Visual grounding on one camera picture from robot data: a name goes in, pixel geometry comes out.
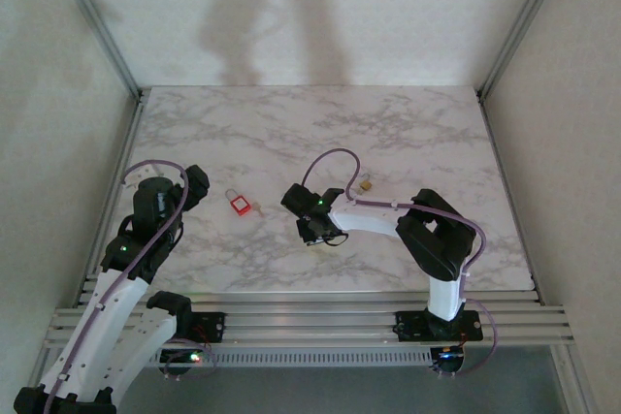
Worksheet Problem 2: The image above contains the red padlock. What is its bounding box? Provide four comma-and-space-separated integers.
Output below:
225, 188, 253, 217

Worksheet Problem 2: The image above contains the controller board with LED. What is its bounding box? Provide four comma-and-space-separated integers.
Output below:
429, 345, 470, 377
159, 348, 217, 381

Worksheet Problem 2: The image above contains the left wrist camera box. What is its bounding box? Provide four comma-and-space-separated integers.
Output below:
121, 164, 169, 188

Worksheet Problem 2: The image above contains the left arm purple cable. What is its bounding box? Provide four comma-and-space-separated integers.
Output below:
43, 160, 219, 414

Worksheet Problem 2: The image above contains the aluminium table side rail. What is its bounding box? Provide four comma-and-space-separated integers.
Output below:
478, 93, 542, 303
77, 92, 149, 306

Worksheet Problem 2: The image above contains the aluminium rail frame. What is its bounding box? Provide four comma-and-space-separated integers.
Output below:
43, 290, 576, 350

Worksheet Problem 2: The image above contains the grey slotted cable duct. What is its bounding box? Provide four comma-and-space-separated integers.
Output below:
145, 348, 438, 369

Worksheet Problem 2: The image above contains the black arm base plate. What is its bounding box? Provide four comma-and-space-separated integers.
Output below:
395, 309, 485, 342
181, 311, 227, 343

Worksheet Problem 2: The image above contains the aluminium frame post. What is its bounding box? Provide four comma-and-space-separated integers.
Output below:
475, 0, 573, 101
552, 345, 599, 414
26, 348, 67, 394
46, 0, 149, 101

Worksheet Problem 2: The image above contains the aluminium lower frame post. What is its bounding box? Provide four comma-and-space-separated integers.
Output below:
552, 345, 599, 414
26, 348, 67, 394

